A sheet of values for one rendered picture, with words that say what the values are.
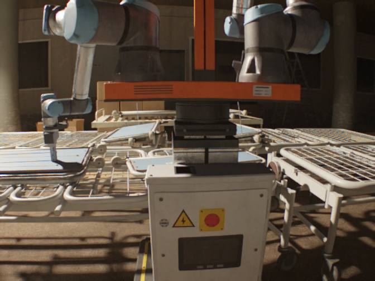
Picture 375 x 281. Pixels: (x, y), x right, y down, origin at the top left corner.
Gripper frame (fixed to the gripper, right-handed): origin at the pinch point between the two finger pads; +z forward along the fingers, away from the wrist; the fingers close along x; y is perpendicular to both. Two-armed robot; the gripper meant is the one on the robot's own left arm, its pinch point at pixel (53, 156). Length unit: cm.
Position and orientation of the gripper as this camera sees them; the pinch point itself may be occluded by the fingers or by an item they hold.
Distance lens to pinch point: 144.0
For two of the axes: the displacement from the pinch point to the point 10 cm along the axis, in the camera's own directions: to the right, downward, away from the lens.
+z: -0.2, 9.7, 2.5
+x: 2.5, 2.5, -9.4
